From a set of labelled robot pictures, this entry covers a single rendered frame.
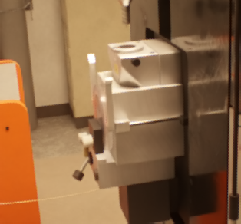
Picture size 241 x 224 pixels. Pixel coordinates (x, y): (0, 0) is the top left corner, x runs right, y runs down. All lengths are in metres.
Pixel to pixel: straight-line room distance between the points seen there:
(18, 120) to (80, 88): 2.84
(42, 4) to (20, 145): 3.09
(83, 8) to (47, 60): 0.63
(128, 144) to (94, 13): 3.13
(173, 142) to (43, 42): 3.50
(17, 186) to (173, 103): 0.51
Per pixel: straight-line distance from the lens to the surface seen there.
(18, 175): 1.07
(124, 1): 0.65
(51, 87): 4.22
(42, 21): 4.10
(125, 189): 0.71
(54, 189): 1.58
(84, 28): 3.76
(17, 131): 1.04
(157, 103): 0.65
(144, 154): 0.67
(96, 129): 0.67
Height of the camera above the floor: 1.44
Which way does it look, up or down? 19 degrees down
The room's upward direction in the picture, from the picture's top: 3 degrees counter-clockwise
